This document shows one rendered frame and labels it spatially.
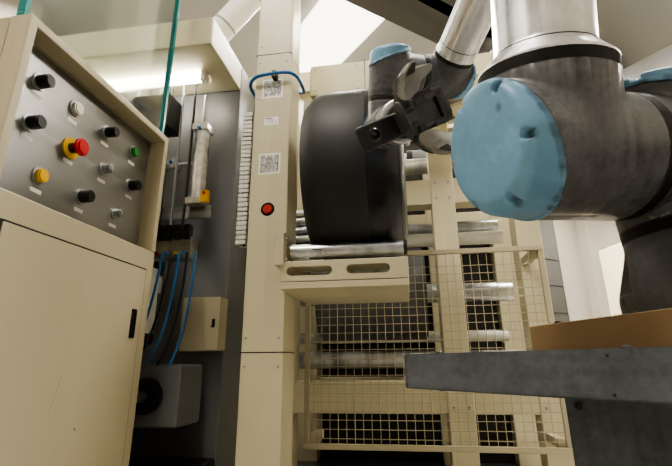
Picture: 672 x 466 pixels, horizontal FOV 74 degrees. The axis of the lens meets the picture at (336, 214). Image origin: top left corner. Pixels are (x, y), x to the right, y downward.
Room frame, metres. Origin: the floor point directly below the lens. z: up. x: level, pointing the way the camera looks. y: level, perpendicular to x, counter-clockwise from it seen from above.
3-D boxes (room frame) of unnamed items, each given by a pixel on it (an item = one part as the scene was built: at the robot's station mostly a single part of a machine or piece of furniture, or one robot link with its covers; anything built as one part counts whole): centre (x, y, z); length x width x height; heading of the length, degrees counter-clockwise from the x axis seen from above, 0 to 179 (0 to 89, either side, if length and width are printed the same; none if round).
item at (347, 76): (1.68, -0.21, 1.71); 0.61 x 0.25 x 0.15; 81
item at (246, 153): (1.41, 0.30, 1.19); 0.05 x 0.04 x 0.48; 171
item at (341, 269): (1.27, -0.02, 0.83); 0.36 x 0.09 x 0.06; 81
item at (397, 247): (1.27, -0.03, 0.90); 0.35 x 0.05 x 0.05; 81
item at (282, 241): (1.44, 0.13, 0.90); 0.40 x 0.03 x 0.10; 171
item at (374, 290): (1.41, -0.05, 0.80); 0.37 x 0.36 x 0.02; 171
